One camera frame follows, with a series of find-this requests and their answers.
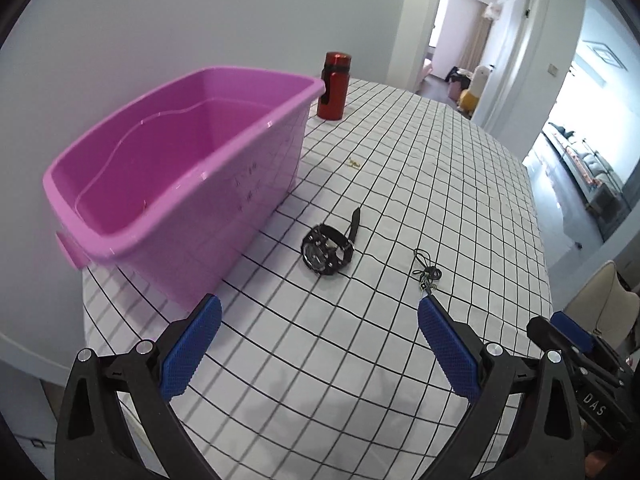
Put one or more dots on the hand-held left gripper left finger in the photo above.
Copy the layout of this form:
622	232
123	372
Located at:
192	347

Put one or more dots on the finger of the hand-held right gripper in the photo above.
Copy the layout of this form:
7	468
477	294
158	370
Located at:
575	331

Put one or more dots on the yellow white duck toy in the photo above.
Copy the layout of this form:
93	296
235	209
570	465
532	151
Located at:
477	85

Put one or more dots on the grey sofa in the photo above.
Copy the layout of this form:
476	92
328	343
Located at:
595	165

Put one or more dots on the beige chair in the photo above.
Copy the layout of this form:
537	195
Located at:
597	295

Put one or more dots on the black bag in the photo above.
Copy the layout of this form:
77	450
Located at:
459	75

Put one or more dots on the pink plastic tub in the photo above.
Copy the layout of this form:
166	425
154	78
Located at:
175	150

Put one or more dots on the red metal bottle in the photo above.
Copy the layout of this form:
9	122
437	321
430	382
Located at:
332	95

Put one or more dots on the white black checked tablecloth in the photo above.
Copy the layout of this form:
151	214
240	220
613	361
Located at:
425	160

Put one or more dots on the ceiling lamp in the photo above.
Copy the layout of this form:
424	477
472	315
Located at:
605	52

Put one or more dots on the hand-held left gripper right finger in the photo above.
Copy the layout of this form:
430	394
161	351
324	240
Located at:
450	350

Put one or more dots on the wall switch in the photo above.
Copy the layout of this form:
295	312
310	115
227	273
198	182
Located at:
552	69

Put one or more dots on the black wristwatch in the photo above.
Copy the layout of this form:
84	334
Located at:
320	252

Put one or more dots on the beige curtain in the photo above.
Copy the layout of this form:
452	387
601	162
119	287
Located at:
475	35

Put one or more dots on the pink stool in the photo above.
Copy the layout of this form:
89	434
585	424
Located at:
455	92

